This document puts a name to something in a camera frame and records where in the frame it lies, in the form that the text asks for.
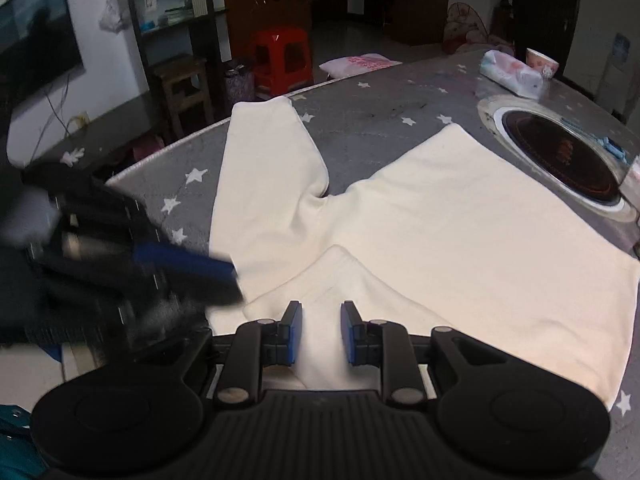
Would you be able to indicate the soft tissue pack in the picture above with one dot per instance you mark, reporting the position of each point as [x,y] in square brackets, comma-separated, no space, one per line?
[512,74]

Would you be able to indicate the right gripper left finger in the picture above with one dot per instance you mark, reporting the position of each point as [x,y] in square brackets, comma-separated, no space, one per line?
[254,346]

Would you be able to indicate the wooden stool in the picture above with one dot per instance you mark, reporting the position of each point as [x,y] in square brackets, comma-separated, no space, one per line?
[184,85]

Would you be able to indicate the wall television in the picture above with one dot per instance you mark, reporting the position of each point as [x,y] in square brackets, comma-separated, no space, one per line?
[38,44]

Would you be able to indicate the round black induction cooktop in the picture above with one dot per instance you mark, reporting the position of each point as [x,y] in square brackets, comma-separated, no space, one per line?
[572,160]

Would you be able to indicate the blue small clip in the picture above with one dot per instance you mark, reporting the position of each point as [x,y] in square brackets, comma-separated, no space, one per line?
[604,141]

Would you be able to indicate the red plastic stool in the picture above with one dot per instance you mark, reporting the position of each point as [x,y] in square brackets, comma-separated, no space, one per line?
[281,60]

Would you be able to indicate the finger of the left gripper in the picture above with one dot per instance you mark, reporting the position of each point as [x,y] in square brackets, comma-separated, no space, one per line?
[204,291]

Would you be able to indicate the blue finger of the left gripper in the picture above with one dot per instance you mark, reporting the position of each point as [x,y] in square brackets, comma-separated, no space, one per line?
[178,259]

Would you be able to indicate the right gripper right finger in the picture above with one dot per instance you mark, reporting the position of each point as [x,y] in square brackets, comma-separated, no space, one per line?
[387,346]

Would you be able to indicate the pink white plastic bag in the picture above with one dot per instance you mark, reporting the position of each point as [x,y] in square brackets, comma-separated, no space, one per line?
[355,65]

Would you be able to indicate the cream white garment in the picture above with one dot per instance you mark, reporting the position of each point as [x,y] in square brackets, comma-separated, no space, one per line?
[447,234]

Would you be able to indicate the pink floral fan guard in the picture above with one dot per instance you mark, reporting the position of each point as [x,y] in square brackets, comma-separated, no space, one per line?
[464,31]

